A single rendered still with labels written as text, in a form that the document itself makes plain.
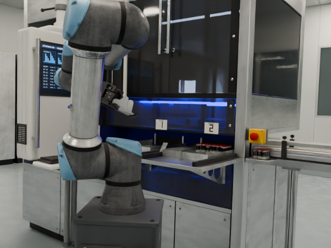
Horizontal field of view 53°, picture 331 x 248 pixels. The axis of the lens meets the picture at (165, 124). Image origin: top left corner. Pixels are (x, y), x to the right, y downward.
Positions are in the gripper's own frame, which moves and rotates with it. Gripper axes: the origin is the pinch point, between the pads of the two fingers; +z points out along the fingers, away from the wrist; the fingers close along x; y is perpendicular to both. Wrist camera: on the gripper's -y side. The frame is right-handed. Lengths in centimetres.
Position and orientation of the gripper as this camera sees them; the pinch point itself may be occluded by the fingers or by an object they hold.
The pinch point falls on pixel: (130, 115)
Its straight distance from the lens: 119.8
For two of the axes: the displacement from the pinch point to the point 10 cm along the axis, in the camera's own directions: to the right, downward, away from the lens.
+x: 2.6, 2.1, 9.4
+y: 4.4, -8.9, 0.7
